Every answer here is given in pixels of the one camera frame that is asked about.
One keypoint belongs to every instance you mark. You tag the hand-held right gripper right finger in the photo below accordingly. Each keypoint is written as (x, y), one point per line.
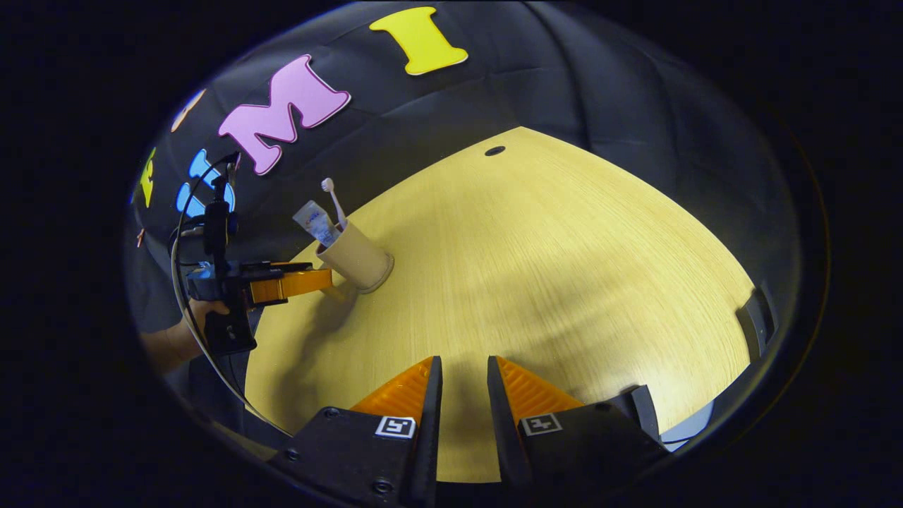
(501, 423)

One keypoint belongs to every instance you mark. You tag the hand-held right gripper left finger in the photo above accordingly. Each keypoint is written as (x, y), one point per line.
(429, 423)

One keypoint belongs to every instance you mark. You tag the wooden desktop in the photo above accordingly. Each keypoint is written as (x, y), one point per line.
(529, 268)

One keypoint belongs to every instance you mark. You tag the black chair armrest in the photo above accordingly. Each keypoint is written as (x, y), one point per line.
(755, 321)
(643, 413)

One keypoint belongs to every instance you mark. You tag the person's grey shirt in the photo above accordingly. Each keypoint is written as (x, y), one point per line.
(152, 282)

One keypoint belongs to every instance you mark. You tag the pink toothbrush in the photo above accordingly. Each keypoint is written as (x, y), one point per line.
(334, 201)

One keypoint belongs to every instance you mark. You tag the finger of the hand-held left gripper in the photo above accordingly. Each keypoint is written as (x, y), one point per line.
(296, 282)

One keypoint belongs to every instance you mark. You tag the white toothpaste tube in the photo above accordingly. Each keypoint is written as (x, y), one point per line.
(316, 222)

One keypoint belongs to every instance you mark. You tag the beige cup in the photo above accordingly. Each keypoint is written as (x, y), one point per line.
(356, 257)

